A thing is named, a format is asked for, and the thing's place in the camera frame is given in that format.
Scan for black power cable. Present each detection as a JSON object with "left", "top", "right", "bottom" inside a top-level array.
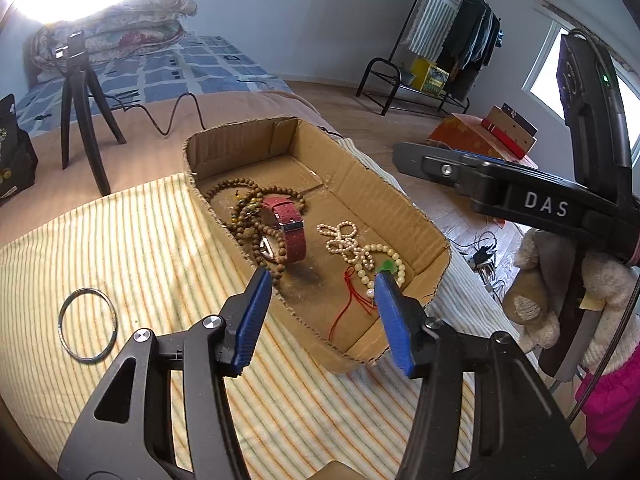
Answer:
[{"left": 97, "top": 91, "right": 208, "bottom": 137}]

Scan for beige plush toy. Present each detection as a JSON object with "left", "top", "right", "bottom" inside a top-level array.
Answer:
[{"left": 501, "top": 227, "right": 640, "bottom": 381}]

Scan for cream bead bracelet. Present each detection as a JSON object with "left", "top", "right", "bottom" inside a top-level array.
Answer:
[{"left": 350, "top": 242, "right": 407, "bottom": 298}]

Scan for cardboard box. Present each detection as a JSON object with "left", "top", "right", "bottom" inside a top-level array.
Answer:
[{"left": 181, "top": 116, "right": 452, "bottom": 375}]

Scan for yellow striped cloth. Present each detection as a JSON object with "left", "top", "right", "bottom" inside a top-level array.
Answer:
[{"left": 0, "top": 172, "right": 476, "bottom": 480}]

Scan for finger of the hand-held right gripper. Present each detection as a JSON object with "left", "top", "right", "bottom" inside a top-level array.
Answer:
[
  {"left": 450, "top": 148, "right": 521, "bottom": 166},
  {"left": 392, "top": 141, "right": 493, "bottom": 197}
]

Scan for folded floral quilt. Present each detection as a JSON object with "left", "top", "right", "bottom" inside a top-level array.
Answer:
[{"left": 27, "top": 0, "right": 200, "bottom": 83}]

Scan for black tripod stand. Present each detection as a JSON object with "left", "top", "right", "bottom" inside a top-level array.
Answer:
[{"left": 52, "top": 32, "right": 127, "bottom": 197}]

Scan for black bangle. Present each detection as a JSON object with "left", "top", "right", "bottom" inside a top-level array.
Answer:
[{"left": 57, "top": 287, "right": 120, "bottom": 363}]

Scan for pink garment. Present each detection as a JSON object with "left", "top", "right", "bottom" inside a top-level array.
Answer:
[{"left": 575, "top": 357, "right": 640, "bottom": 456}]

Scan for dark blue hanging garment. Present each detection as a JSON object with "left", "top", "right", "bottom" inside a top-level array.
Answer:
[{"left": 470, "top": 7, "right": 503, "bottom": 68}]

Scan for orange box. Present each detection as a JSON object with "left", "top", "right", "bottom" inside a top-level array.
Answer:
[{"left": 427, "top": 112, "right": 538, "bottom": 171}]

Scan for wooden bead necklace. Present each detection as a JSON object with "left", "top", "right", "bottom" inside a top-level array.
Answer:
[{"left": 204, "top": 178, "right": 307, "bottom": 288}]

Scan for black snack bag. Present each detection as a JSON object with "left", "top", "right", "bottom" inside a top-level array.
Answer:
[{"left": 0, "top": 92, "right": 39, "bottom": 201}]

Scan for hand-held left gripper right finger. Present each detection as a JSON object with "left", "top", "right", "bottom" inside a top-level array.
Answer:
[{"left": 374, "top": 271, "right": 588, "bottom": 480}]

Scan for striped hanging towel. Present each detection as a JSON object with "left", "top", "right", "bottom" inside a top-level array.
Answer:
[{"left": 406, "top": 0, "right": 471, "bottom": 58}]

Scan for tangled floor cables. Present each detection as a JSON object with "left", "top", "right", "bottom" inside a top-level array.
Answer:
[{"left": 450, "top": 230, "right": 511, "bottom": 301}]

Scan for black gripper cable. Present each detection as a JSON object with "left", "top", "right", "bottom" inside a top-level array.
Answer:
[{"left": 567, "top": 260, "right": 640, "bottom": 423}]

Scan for yellow crate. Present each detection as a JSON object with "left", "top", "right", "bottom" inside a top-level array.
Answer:
[{"left": 410, "top": 57, "right": 449, "bottom": 95}]

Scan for beige rounded object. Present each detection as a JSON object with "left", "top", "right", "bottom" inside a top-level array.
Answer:
[{"left": 307, "top": 460, "right": 406, "bottom": 480}]

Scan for black clothes rack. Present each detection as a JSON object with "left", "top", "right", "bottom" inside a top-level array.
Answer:
[{"left": 356, "top": 0, "right": 501, "bottom": 117}]

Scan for red strap watch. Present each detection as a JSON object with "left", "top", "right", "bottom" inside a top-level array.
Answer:
[{"left": 259, "top": 196, "right": 308, "bottom": 264}]

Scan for tan box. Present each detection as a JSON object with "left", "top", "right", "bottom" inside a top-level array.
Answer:
[{"left": 487, "top": 104, "right": 539, "bottom": 158}]

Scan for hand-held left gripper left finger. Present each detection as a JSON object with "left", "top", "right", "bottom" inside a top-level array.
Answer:
[{"left": 56, "top": 266, "right": 273, "bottom": 480}]

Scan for dark hanging jacket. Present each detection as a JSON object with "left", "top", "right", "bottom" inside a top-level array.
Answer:
[{"left": 440, "top": 0, "right": 488, "bottom": 101}]

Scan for window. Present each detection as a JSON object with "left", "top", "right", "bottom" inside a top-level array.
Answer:
[{"left": 522, "top": 20, "right": 640, "bottom": 161}]

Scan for red cord green pendant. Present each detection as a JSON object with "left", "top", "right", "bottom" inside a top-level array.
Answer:
[{"left": 327, "top": 257, "right": 407, "bottom": 341}]

